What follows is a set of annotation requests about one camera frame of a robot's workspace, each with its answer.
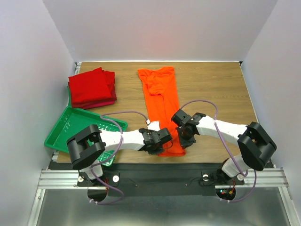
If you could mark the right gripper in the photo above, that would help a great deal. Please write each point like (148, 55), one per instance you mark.
(178, 117)

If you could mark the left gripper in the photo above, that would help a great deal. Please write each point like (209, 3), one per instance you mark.
(158, 151)

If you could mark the orange t shirt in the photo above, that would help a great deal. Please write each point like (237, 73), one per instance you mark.
(161, 98)

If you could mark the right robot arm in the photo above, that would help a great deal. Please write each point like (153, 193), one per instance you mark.
(255, 145)

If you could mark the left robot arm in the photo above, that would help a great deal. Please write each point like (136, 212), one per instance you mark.
(87, 145)

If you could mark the folded dark red t shirt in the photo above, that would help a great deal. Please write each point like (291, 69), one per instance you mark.
(103, 103)

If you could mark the green plastic tray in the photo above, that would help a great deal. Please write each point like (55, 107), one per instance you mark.
(72, 121)

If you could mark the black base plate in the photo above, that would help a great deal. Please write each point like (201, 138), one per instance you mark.
(137, 179)

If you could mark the aluminium frame rail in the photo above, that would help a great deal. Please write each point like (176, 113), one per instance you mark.
(260, 201)

